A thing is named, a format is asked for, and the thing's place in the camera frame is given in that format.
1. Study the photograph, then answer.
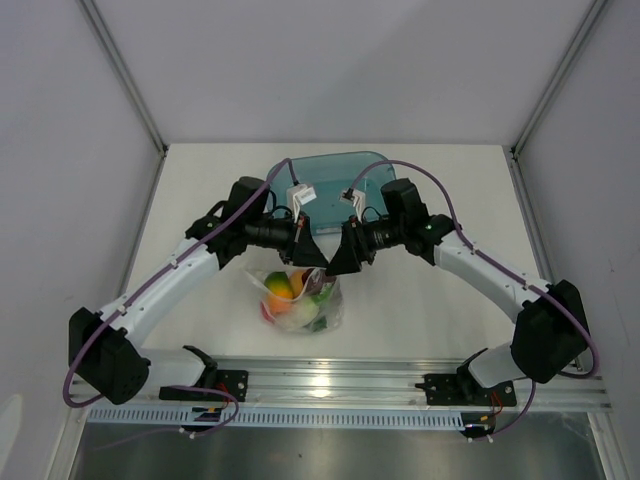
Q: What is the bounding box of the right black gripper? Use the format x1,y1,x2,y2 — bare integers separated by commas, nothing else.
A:
326,215,406,277

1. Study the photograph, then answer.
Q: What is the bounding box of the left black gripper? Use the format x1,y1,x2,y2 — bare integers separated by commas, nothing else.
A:
246,210,328,268

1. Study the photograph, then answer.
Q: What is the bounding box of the orange peach toy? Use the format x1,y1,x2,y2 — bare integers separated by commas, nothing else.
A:
289,269,308,298

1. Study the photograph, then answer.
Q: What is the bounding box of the orange green mango toy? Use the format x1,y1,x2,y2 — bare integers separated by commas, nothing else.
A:
264,272,294,315

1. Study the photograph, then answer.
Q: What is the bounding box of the clear zip top bag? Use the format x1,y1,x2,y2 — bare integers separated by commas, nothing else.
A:
244,267,344,335

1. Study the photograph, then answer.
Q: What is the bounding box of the white radish toy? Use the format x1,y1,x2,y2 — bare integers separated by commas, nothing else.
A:
275,298,319,331

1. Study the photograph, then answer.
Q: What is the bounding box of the green lime toy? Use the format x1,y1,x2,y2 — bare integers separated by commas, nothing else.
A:
305,316,329,333

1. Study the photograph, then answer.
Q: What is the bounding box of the red tomato toy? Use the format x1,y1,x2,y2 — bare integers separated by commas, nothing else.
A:
260,301,275,325

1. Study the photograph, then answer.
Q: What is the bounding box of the dark red apple toy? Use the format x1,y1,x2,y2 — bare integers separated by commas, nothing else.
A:
303,268,330,295

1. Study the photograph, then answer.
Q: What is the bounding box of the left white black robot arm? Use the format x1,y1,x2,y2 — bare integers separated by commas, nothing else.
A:
63,176,327,408

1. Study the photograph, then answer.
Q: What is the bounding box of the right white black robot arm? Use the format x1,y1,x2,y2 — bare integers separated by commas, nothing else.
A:
327,215,597,404

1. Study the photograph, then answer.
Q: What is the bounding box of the green leaf toy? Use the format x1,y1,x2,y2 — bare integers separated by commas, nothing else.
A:
311,283,335,307

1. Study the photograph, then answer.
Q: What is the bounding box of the teal plastic tray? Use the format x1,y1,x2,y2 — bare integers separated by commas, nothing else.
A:
267,151,396,236

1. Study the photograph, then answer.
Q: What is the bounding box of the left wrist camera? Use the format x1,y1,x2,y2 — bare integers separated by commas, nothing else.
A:
286,183,317,219

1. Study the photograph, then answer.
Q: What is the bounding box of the aluminium mounting rail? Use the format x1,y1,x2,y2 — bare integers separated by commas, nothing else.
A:
69,355,611,412

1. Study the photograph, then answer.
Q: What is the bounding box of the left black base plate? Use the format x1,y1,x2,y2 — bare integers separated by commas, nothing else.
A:
159,369,249,402

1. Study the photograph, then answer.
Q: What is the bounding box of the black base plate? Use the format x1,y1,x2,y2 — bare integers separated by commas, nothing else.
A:
159,369,249,402
414,373,517,407

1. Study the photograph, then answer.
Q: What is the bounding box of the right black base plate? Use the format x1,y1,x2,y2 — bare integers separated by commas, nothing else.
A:
414,373,517,407

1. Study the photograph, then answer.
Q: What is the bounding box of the white slotted cable duct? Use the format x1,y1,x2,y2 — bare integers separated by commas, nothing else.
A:
88,406,465,431

